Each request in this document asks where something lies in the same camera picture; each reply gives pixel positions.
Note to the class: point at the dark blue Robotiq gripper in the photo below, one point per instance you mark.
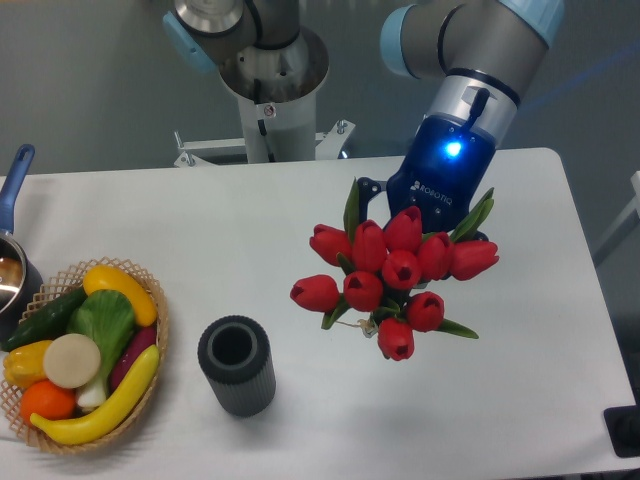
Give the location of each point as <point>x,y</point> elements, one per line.
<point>439,175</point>

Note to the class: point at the red tulip bouquet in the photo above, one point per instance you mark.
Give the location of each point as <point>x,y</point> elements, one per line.
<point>386,272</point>

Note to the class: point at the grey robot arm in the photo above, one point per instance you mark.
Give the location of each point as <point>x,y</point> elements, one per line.
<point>487,51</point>

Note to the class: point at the dark grey ribbed vase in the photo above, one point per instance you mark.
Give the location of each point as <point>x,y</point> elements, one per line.
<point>234,354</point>

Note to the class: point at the black device at table edge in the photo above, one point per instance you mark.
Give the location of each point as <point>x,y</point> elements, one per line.
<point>623,427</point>

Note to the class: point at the purple sweet potato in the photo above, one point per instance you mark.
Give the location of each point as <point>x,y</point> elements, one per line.
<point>138,343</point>

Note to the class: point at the yellow squash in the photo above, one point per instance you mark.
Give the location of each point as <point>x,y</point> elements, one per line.
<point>105,277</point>

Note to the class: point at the green bok choy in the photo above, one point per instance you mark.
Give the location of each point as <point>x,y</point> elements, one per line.
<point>106,317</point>

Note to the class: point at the woven wicker basket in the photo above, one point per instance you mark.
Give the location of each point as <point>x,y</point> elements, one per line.
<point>64,282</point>

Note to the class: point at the yellow banana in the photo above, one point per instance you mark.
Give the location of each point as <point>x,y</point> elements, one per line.
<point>112,412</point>

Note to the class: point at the beige round slice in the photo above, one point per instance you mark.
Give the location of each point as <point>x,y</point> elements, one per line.
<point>71,361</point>

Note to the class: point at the green cucumber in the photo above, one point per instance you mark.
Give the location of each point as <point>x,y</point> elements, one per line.
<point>48,322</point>

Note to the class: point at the orange fruit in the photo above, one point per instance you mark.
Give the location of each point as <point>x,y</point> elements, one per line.
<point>47,400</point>

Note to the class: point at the yellow bell pepper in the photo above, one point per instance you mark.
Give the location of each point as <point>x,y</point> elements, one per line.
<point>24,366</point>

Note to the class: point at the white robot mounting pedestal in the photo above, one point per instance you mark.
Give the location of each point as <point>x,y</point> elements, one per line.
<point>276,92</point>

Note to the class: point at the white frame at right edge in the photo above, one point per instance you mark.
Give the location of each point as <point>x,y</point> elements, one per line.
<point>620,228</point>

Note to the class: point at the blue handled saucepan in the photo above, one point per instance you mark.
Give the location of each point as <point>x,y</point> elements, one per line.
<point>20,280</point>

